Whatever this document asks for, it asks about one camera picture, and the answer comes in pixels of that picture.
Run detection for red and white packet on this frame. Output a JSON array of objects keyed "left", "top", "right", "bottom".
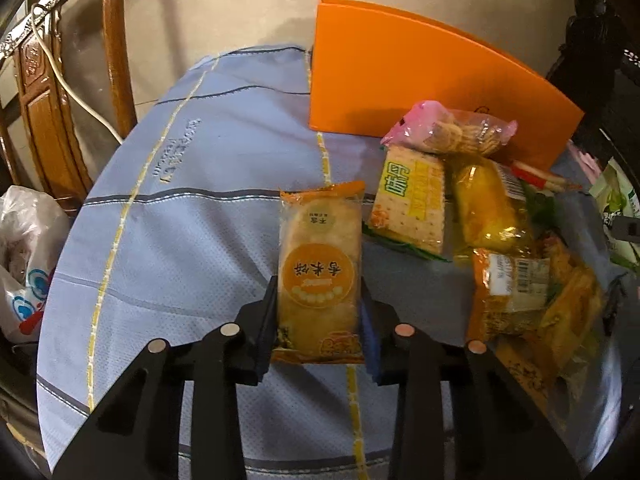
[{"left": 507, "top": 160, "right": 583, "bottom": 193}]

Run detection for green and white packet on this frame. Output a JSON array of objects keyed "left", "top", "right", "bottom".
[{"left": 589, "top": 157, "right": 640, "bottom": 266}]

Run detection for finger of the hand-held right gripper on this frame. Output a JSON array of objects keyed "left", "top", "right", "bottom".
[
  {"left": 606, "top": 214, "right": 640, "bottom": 242},
  {"left": 602, "top": 277, "right": 626, "bottom": 338}
]

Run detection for orange cardboard box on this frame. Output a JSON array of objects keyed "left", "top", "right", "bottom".
[{"left": 307, "top": 0, "right": 586, "bottom": 171}]

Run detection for brown patterned snack packet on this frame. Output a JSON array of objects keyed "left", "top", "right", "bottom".
[{"left": 495, "top": 340, "right": 576, "bottom": 401}]

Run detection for white plastic bag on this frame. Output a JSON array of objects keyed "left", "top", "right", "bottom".
[{"left": 0, "top": 185, "right": 71, "bottom": 346}]

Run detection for pink biscuit packet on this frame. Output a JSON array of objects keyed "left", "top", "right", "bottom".
[{"left": 381, "top": 100, "right": 518, "bottom": 157}]

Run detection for yellow cake packet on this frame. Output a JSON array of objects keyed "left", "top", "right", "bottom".
[{"left": 447, "top": 157, "right": 538, "bottom": 256}]

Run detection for blue striped tablecloth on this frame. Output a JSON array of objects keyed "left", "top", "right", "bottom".
[{"left": 36, "top": 45, "right": 631, "bottom": 480}]

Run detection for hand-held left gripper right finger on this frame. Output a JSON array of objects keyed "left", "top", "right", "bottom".
[{"left": 357, "top": 277, "right": 583, "bottom": 480}]

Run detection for carved wooden chair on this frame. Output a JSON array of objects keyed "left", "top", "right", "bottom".
[{"left": 0, "top": 0, "right": 138, "bottom": 201}]

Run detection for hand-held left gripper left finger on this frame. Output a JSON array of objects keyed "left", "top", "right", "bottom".
[{"left": 50, "top": 275, "right": 281, "bottom": 480}]

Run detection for dark carved wooden furniture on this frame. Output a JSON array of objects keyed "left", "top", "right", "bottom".
[{"left": 545, "top": 0, "right": 640, "bottom": 126}]

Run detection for bread packet with barcode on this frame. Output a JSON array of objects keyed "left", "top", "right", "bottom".
[{"left": 467, "top": 245, "right": 608, "bottom": 361}]

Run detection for orange rice cracker packet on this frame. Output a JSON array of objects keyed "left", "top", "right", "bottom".
[{"left": 270, "top": 181, "right": 367, "bottom": 365}]

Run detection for white power cable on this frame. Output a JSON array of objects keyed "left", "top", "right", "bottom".
[{"left": 27, "top": 2, "right": 123, "bottom": 143}]

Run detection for yellow square cracker packet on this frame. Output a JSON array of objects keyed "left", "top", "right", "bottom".
[{"left": 362, "top": 146, "right": 451, "bottom": 261}]

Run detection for pink cloth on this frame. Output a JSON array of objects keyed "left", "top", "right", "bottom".
[{"left": 567, "top": 140, "right": 603, "bottom": 176}]

